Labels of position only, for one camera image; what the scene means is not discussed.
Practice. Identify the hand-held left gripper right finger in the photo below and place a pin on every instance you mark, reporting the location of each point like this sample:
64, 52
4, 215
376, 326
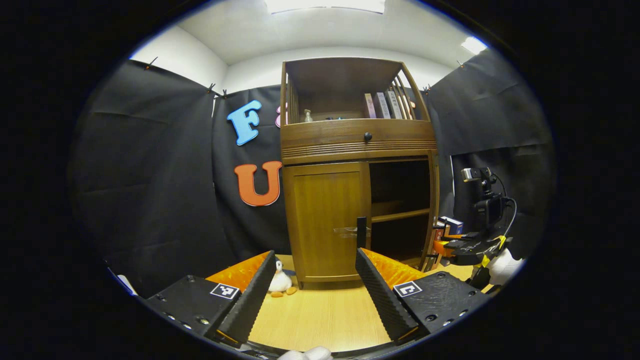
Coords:
382, 300

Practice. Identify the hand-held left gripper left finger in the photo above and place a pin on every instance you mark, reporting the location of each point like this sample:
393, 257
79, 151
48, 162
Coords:
250, 300

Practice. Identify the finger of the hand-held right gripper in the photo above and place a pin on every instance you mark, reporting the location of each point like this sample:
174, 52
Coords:
462, 245

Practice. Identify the plain wooden shoe cabinet door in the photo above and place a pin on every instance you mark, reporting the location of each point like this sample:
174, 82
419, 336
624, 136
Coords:
431, 210

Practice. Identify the taped wooden shoe cabinet door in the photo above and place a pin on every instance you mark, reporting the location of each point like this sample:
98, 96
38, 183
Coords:
325, 220

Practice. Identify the wooden double-door shoe cabinet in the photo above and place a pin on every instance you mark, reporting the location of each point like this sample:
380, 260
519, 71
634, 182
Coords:
345, 75

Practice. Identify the wooden inner cabinet shelf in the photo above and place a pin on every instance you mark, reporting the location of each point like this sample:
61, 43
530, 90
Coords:
400, 216

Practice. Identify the dark blue book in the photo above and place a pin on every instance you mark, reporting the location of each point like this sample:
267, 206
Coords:
452, 224

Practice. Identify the orange book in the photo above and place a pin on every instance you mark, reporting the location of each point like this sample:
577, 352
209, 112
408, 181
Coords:
438, 231

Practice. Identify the penguin plush toy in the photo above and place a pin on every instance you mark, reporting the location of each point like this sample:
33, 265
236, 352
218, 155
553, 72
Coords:
280, 282

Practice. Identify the grey upright book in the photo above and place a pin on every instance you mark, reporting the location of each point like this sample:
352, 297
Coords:
394, 104

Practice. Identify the purple upright book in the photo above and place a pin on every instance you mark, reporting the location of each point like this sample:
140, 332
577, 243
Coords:
383, 105

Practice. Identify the pink upright book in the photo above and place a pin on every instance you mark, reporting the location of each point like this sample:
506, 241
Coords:
370, 106

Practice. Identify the small ceiling light panel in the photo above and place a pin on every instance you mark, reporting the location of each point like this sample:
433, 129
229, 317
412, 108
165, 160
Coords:
473, 45

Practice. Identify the wooden drawer with black knob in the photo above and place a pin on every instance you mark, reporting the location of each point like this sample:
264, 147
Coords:
325, 136

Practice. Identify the clear pump bottle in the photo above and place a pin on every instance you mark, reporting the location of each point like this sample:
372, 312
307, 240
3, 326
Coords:
308, 117

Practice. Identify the large ceiling light panel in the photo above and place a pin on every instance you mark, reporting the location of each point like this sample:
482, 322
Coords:
325, 5

